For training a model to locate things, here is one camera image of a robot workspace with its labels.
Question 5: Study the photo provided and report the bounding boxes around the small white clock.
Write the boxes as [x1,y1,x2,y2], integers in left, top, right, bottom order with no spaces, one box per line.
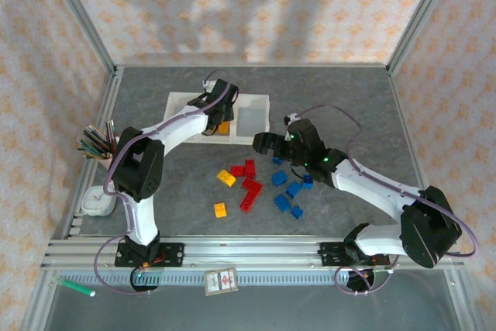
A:
[81,186,117,217]

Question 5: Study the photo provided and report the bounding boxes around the small printed card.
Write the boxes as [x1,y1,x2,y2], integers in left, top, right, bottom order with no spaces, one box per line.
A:
[204,267,239,297]

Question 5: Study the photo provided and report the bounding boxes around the green marker pen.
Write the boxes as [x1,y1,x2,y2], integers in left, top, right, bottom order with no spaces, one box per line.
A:
[57,276,97,298]

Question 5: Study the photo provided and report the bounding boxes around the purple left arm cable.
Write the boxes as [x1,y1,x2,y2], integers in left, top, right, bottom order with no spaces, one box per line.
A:
[94,69,234,298]

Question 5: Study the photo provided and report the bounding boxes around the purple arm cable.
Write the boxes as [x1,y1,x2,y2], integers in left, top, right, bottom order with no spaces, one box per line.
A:
[288,104,481,297]
[94,69,234,298]

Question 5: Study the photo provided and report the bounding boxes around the aluminium rear frame bar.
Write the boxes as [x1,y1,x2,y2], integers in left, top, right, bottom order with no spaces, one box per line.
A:
[113,62,391,70]

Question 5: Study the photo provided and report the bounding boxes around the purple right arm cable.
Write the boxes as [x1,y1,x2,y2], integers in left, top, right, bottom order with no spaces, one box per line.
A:
[288,104,481,297]

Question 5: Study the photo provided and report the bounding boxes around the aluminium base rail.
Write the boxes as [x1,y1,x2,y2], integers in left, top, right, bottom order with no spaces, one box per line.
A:
[40,235,465,271]

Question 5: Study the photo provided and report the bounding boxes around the aluminium side frame rail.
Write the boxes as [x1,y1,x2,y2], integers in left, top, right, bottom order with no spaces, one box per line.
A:
[386,68,443,237]
[60,67,126,237]

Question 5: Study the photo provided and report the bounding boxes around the grey slotted cable tray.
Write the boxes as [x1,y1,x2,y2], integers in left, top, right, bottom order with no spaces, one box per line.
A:
[49,268,393,286]

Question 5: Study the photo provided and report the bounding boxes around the aluminium frame post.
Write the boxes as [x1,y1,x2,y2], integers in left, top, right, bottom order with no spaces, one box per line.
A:
[41,0,118,77]
[385,0,461,76]

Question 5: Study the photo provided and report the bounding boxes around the aluminium frame leg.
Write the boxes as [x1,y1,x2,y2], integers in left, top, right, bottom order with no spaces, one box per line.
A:
[443,268,483,331]
[19,268,60,331]

